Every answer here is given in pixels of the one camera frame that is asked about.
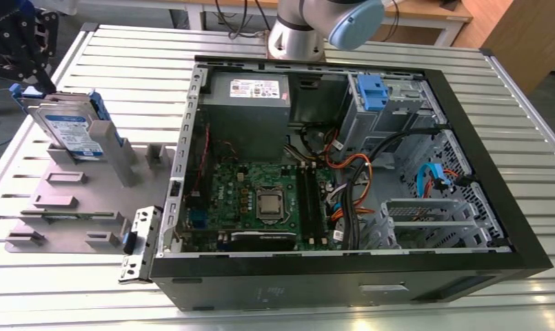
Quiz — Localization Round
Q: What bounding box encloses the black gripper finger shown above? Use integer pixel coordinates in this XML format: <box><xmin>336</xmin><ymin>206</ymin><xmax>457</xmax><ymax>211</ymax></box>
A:
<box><xmin>0</xmin><ymin>44</ymin><xmax>57</xmax><ymax>94</ymax></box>
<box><xmin>30</xmin><ymin>8</ymin><xmax>60</xmax><ymax>75</ymax></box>

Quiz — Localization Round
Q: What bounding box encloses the hard disk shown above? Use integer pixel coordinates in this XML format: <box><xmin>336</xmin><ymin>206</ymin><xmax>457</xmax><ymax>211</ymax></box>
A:
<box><xmin>9</xmin><ymin>83</ymin><xmax>121</xmax><ymax>161</ymax></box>

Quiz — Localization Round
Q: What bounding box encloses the blue data wire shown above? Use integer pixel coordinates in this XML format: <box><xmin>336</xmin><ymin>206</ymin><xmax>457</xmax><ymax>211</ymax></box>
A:
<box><xmin>413</xmin><ymin>161</ymin><xmax>454</xmax><ymax>199</ymax></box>

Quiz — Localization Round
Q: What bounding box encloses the multicoloured disk power wire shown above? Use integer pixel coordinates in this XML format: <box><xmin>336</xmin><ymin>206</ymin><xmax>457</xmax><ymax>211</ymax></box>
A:
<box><xmin>440</xmin><ymin>168</ymin><xmax>476</xmax><ymax>189</ymax></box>

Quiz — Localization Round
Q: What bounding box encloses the metal disk bay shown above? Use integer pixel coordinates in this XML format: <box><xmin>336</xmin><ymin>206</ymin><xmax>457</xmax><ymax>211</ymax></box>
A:
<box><xmin>372</xmin><ymin>198</ymin><xmax>493</xmax><ymax>250</ymax></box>

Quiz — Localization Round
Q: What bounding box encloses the grey parts rack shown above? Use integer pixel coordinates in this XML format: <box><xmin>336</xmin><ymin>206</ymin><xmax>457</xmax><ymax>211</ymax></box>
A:
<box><xmin>4</xmin><ymin>120</ymin><xmax>176</xmax><ymax>256</ymax></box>

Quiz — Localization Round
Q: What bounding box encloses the green RAM stick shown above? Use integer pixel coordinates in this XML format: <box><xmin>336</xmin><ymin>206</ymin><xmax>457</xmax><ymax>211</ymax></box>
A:
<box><xmin>21</xmin><ymin>212</ymin><xmax>117</xmax><ymax>221</ymax></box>

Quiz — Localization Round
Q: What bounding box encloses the grey power supply unit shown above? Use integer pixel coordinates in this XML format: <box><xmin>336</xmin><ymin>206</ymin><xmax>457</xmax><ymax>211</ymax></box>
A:
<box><xmin>197</xmin><ymin>72</ymin><xmax>290</xmax><ymax>163</ymax></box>

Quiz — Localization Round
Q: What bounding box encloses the green motherboard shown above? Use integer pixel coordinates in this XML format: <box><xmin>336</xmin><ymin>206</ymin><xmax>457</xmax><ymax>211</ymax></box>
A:
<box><xmin>180</xmin><ymin>161</ymin><xmax>346</xmax><ymax>244</ymax></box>

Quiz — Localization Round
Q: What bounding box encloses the silver CPU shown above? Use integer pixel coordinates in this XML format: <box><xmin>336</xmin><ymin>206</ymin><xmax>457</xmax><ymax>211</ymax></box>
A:
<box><xmin>256</xmin><ymin>192</ymin><xmax>286</xmax><ymax>214</ymax></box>

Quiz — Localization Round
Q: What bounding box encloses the black graphics card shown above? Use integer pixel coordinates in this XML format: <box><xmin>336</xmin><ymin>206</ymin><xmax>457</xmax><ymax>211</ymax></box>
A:
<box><xmin>216</xmin><ymin>230</ymin><xmax>298</xmax><ymax>252</ymax></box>

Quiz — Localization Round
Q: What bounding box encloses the black RAM slot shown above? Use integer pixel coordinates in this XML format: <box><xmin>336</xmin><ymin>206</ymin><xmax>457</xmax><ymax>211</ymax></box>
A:
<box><xmin>297</xmin><ymin>161</ymin><xmax>316</xmax><ymax>244</ymax></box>
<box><xmin>306</xmin><ymin>161</ymin><xmax>328</xmax><ymax>244</ymax></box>

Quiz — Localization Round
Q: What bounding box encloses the blue plastic drive latch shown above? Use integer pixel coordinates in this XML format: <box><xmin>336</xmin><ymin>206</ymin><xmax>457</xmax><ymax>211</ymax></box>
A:
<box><xmin>357</xmin><ymin>74</ymin><xmax>390</xmax><ymax>112</ymax></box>

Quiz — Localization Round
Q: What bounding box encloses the metal drive cage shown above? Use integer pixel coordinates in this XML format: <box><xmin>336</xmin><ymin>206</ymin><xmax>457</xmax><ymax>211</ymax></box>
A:
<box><xmin>338</xmin><ymin>72</ymin><xmax>446</xmax><ymax>152</ymax></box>

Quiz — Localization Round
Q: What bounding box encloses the black open PC case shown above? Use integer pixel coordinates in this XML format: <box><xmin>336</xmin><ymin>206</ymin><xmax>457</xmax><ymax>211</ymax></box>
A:
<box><xmin>146</xmin><ymin>54</ymin><xmax>553</xmax><ymax>311</ymax></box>

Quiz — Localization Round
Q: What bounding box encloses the brown wooden cabinet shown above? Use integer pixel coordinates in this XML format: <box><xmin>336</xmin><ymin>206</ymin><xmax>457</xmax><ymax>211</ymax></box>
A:
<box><xmin>481</xmin><ymin>0</ymin><xmax>555</xmax><ymax>94</ymax></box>

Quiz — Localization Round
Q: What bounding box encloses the white frame table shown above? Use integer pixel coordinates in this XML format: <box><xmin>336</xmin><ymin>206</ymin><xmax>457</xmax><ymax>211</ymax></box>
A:
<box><xmin>50</xmin><ymin>0</ymin><xmax>277</xmax><ymax>34</ymax></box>

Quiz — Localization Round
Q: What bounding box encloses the metal card retention bracket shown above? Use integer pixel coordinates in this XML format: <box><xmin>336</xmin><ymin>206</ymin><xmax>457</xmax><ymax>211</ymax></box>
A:
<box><xmin>117</xmin><ymin>205</ymin><xmax>164</xmax><ymax>285</ymax></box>

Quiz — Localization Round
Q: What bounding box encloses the orange wire bundle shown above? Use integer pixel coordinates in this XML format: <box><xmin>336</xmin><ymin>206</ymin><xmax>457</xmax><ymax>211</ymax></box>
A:
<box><xmin>325</xmin><ymin>153</ymin><xmax>374</xmax><ymax>215</ymax></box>

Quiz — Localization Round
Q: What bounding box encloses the black cable bundle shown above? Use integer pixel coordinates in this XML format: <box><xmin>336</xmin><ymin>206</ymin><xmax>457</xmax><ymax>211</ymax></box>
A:
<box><xmin>342</xmin><ymin>127</ymin><xmax>448</xmax><ymax>251</ymax></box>

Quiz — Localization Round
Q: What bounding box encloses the wooden desk white frame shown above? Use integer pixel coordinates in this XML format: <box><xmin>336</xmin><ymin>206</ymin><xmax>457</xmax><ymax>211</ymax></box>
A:
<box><xmin>381</xmin><ymin>0</ymin><xmax>473</xmax><ymax>48</ymax></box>

